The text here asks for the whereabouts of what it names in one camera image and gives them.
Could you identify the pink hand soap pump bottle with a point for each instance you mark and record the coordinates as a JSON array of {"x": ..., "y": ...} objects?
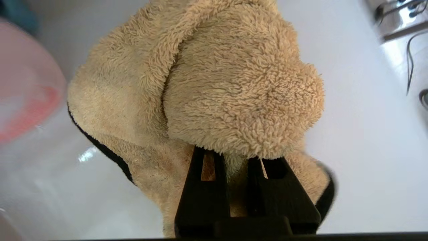
[{"x": 26, "y": 83}]

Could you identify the yellow cloth with black trim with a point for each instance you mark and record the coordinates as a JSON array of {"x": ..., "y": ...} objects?
[{"x": 234, "y": 83}]

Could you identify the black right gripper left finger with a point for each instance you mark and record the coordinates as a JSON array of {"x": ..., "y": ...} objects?
[{"x": 200, "y": 201}]

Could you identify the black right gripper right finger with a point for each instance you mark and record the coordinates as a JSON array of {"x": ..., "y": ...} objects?
[{"x": 284, "y": 201}]

